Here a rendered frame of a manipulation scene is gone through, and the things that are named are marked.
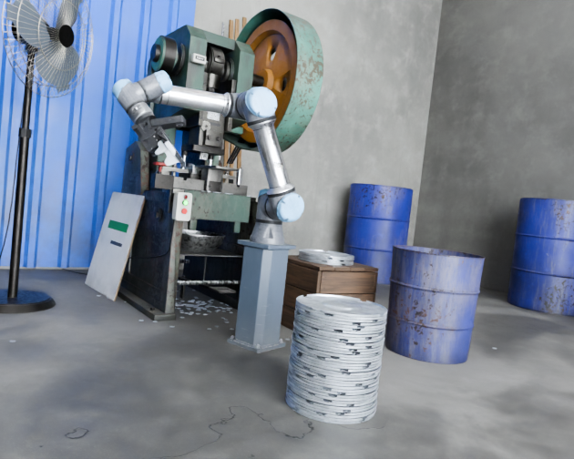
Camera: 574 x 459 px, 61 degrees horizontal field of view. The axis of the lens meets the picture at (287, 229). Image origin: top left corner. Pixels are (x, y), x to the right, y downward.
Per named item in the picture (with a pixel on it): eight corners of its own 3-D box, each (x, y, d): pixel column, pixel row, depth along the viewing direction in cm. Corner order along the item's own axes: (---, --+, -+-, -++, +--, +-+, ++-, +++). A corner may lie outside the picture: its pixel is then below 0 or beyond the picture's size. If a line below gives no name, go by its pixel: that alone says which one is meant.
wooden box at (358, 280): (371, 335, 252) (379, 268, 250) (311, 340, 231) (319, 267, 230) (323, 315, 286) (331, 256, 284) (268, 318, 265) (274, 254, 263)
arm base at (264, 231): (291, 244, 215) (293, 222, 214) (268, 244, 203) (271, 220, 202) (265, 240, 224) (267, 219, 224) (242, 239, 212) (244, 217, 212)
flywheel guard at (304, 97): (315, 153, 271) (332, 2, 266) (273, 145, 254) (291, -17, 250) (225, 156, 353) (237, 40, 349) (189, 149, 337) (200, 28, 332)
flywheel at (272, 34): (312, 3, 289) (250, 74, 343) (285, -9, 277) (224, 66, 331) (336, 109, 267) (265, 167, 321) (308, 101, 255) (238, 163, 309)
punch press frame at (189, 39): (246, 284, 272) (271, 38, 265) (173, 285, 246) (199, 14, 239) (186, 261, 335) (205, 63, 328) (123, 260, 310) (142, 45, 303)
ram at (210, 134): (226, 148, 270) (231, 94, 268) (201, 144, 261) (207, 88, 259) (211, 149, 284) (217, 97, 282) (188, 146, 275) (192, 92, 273)
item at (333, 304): (402, 311, 160) (402, 308, 160) (358, 321, 137) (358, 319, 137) (327, 293, 177) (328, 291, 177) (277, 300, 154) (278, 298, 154)
